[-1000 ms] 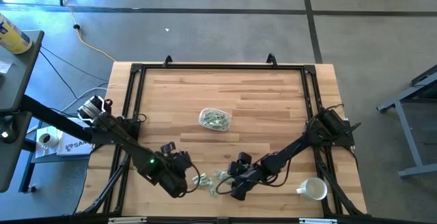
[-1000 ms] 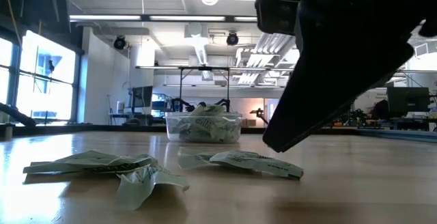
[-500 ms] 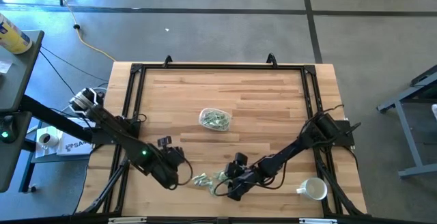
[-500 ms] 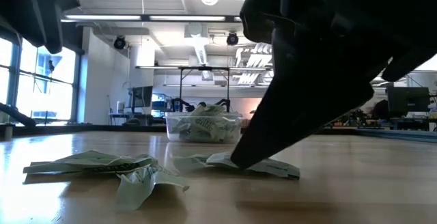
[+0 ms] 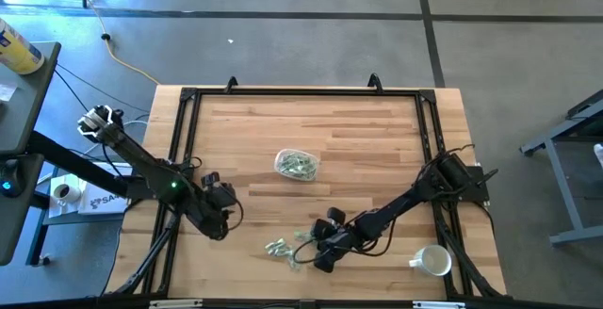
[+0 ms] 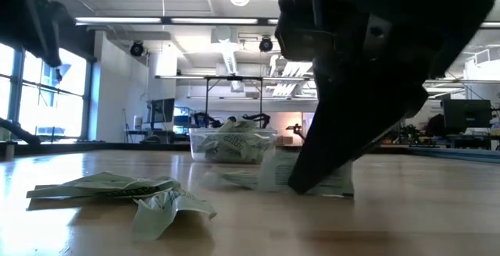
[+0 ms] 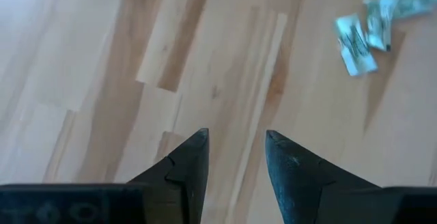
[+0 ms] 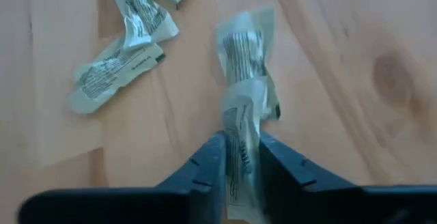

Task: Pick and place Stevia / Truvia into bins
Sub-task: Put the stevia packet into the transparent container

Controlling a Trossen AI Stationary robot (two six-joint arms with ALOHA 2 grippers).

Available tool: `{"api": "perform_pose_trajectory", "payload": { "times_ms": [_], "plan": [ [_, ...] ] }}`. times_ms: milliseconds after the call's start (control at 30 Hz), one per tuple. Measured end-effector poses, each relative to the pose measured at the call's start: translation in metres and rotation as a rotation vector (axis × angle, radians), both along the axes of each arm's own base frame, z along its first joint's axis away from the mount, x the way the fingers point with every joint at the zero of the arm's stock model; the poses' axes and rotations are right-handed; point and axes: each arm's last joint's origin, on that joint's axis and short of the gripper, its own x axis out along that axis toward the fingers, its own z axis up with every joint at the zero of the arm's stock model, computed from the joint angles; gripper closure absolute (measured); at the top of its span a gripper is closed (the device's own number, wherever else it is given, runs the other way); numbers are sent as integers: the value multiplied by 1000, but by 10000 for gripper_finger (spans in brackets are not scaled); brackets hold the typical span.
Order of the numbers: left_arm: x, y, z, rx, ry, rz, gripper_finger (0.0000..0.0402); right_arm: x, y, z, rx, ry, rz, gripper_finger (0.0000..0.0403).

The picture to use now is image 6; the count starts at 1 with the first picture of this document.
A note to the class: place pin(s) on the black background robot arm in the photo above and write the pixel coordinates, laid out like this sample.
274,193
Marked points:
207,119
296,130
259,119

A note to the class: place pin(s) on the background desk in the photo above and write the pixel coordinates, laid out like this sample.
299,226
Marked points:
136,131

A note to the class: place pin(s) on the green white sweetener packet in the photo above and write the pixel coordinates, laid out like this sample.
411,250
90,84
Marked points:
156,213
236,125
129,192
236,143
269,176
97,180

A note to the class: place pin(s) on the black round ceiling device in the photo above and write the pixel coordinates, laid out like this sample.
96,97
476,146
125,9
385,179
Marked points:
136,48
265,44

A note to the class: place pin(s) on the black aluminium table frame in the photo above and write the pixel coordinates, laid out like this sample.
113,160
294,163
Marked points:
117,146

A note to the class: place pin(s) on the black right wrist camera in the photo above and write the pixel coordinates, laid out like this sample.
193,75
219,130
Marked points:
301,25

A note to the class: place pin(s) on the white computer tower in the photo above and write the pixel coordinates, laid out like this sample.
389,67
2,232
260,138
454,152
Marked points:
138,122

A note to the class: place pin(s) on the white ceiling slat panel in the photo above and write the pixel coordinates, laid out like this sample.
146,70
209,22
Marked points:
293,72

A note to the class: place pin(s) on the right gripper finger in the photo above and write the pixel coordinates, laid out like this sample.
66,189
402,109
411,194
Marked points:
390,135
351,111

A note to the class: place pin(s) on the person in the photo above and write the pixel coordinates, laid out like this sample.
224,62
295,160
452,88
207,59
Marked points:
435,125

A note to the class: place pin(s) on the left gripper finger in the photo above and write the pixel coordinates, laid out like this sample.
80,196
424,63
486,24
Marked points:
52,33
23,37

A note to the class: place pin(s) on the large bright window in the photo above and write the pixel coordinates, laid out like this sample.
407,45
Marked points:
74,100

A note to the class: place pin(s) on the black computer monitor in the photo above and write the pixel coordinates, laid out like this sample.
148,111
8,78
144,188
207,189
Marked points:
162,109
466,113

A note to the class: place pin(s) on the black background gantry frame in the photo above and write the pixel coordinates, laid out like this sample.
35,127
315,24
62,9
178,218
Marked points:
207,100

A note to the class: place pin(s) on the long ceiling light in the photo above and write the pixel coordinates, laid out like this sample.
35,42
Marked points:
215,20
117,20
492,24

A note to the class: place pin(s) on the white ceiling duct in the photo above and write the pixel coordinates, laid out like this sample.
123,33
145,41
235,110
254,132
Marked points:
228,53

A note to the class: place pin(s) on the clear plastic container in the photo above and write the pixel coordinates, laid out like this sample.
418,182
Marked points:
197,154

